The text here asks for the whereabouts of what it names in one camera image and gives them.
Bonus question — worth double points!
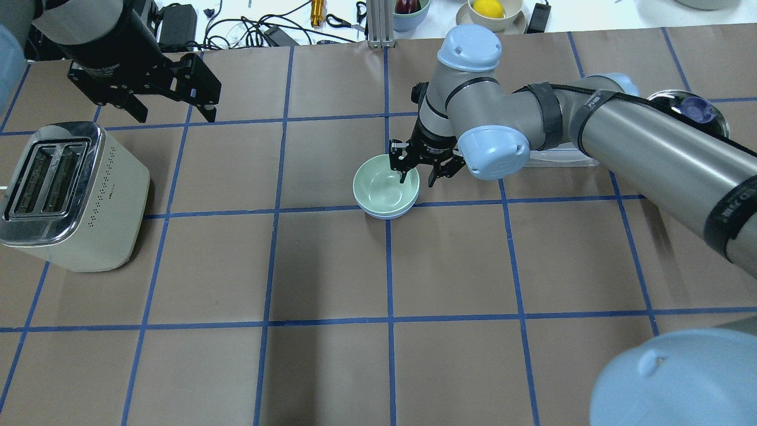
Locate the black power adapter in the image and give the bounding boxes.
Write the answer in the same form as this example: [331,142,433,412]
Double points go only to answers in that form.
[525,1,551,33]

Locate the blue saucepan with glass lid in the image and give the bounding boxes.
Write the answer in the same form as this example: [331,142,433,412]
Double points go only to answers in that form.
[647,89,730,138]

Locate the black scissors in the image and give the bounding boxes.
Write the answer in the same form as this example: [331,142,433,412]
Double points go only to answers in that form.
[325,1,367,33]

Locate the beige plate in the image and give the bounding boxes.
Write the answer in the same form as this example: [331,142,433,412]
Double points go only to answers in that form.
[456,4,528,34]

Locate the cream and chrome toaster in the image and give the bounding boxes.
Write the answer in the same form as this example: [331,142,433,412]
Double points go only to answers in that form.
[1,121,150,272]

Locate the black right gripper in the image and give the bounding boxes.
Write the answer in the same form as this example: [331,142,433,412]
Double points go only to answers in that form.
[388,118,466,188]

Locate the yellow handled screwdriver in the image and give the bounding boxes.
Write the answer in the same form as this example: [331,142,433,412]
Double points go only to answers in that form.
[310,0,325,28]

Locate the clear plastic lidded container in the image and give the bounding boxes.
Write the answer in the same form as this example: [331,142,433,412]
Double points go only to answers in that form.
[526,149,599,167]

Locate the black laptop power brick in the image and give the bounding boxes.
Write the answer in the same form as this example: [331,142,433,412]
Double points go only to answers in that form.
[158,3,198,52]

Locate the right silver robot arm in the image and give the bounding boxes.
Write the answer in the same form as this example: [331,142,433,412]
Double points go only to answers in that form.
[387,24,756,425]

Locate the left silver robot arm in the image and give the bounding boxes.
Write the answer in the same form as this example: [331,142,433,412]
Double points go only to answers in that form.
[2,1,222,123]

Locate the aluminium frame post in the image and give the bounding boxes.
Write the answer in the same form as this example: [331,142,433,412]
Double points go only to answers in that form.
[365,0,395,49]

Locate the green bowl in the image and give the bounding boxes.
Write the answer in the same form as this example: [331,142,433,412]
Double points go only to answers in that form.
[352,154,420,212]

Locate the blue bowl with fruit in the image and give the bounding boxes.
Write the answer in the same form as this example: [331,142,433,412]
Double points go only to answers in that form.
[393,1,431,33]

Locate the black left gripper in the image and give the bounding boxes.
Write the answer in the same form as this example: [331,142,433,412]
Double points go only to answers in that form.
[66,1,222,124]

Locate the beige bowl with lemon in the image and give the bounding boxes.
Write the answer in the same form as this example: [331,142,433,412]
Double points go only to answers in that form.
[467,1,523,31]

